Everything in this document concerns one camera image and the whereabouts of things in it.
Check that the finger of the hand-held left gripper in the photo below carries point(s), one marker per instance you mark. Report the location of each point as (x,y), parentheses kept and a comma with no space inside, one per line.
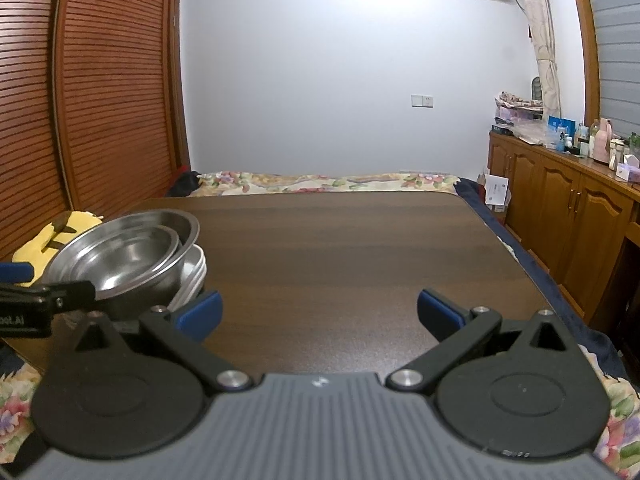
(15,274)
(75,294)

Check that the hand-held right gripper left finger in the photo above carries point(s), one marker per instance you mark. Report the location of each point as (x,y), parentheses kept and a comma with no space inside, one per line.
(202,314)

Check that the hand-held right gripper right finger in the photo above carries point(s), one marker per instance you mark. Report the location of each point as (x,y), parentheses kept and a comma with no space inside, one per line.
(440,314)

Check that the large steel bowl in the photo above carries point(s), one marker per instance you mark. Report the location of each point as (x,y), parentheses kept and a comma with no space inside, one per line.
(140,305)

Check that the medium steel bowl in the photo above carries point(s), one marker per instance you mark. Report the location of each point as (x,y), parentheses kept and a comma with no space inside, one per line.
(172,246)

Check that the yellow plush toy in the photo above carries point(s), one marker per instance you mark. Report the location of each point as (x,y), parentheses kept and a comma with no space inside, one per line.
(75,225)

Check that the dark clothing pile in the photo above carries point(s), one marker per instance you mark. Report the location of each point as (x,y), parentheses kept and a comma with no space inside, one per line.
(182,185)

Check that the white envelope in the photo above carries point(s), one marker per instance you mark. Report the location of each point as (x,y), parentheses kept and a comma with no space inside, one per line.
(497,191)

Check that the wooden sideboard cabinet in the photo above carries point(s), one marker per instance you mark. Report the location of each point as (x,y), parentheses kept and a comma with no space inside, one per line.
(560,195)

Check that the clear plastic bag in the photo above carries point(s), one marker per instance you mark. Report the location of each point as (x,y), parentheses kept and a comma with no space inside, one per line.
(530,136)

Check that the wooden louvered wardrobe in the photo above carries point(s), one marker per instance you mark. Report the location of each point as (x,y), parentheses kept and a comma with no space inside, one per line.
(110,85)

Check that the clutter of bottles and boxes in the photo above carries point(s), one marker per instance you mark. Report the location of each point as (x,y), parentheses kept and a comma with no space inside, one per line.
(515,110)

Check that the blue box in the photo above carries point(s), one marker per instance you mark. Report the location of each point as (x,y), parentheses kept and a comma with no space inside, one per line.
(561,131)

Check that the pink thermos bottle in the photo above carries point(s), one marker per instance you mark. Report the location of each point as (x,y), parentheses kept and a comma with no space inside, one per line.
(601,140)

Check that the white jar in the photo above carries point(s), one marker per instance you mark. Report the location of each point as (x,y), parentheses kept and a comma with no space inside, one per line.
(616,154)

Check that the cream patterned curtain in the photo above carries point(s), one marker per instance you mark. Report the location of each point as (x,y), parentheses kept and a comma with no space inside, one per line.
(542,35)

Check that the grey window blind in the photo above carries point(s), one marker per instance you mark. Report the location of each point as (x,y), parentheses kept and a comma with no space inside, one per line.
(617,60)

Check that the white wall switch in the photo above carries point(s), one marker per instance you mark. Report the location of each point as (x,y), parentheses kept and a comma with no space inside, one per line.
(422,101)

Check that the wooden window frame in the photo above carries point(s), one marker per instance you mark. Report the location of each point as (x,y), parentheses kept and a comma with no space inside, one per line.
(585,35)

